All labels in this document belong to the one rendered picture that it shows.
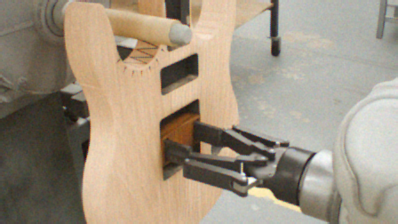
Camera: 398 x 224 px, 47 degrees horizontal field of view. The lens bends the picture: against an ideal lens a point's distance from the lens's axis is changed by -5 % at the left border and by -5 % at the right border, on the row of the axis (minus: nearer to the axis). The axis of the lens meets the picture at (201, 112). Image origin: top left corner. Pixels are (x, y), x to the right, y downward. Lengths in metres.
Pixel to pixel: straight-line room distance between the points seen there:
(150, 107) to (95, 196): 0.14
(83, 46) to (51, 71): 0.18
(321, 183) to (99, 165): 0.28
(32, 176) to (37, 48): 0.35
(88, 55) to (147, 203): 0.25
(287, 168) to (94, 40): 0.28
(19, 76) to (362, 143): 0.49
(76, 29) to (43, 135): 0.44
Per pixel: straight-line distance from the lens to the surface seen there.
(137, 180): 0.67
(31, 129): 0.94
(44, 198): 1.02
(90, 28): 0.55
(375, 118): 0.40
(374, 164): 0.39
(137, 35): 0.60
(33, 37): 0.70
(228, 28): 0.79
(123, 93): 0.60
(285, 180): 0.61
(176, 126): 0.72
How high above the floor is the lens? 1.44
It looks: 29 degrees down
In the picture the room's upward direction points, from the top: 2 degrees counter-clockwise
